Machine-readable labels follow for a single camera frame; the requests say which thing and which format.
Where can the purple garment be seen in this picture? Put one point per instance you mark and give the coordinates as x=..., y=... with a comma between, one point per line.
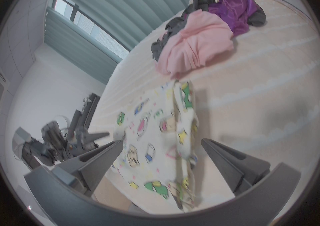
x=232, y=11

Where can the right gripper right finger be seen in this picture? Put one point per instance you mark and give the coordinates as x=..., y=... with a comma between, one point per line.
x=232, y=163

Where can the white printed pyjama garment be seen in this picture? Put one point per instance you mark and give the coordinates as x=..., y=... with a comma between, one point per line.
x=150, y=145

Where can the pink garment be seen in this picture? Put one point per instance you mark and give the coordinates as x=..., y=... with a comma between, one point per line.
x=197, y=44

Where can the window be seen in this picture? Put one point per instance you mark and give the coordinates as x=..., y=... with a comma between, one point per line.
x=100, y=31

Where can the dark grey garment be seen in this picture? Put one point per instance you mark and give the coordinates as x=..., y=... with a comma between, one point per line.
x=168, y=29

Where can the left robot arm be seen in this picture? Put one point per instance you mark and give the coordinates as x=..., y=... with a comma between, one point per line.
x=53, y=142

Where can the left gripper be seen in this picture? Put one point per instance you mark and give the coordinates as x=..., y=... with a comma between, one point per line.
x=80, y=140

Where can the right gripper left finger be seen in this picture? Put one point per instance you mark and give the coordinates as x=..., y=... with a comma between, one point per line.
x=96, y=163

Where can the bed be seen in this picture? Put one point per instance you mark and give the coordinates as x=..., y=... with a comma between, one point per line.
x=262, y=82

